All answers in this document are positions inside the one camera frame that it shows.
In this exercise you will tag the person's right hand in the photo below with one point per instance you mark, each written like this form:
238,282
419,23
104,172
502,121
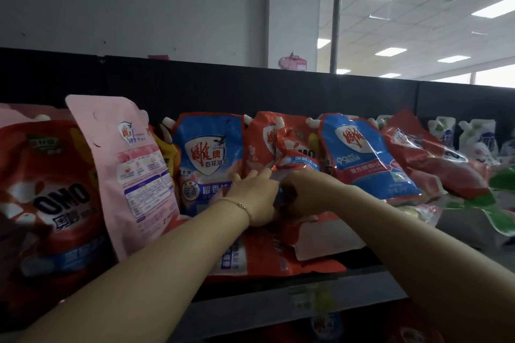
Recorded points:
314,194

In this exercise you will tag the person's left hand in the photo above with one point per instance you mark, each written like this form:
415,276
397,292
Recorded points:
257,198

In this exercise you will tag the blue Diao detergent pouch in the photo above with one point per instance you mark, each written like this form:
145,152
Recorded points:
362,162

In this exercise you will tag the group of Chaoneng floral pouches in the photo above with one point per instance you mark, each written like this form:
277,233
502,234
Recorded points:
209,154

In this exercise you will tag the dark metal shelf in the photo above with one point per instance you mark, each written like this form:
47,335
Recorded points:
241,85

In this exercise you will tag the person's left forearm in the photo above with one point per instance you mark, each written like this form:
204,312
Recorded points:
141,282

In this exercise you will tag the person's right forearm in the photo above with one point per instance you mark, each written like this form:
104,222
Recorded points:
422,258

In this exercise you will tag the yellow price label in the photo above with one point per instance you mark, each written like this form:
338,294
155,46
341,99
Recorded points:
318,298

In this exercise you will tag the pink bagged item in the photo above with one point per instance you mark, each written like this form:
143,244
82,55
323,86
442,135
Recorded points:
293,63

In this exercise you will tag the pink sticky note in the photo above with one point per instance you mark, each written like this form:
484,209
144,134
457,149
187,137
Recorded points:
158,57

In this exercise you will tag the grey vertical pole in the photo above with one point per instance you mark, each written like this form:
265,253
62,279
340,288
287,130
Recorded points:
337,5

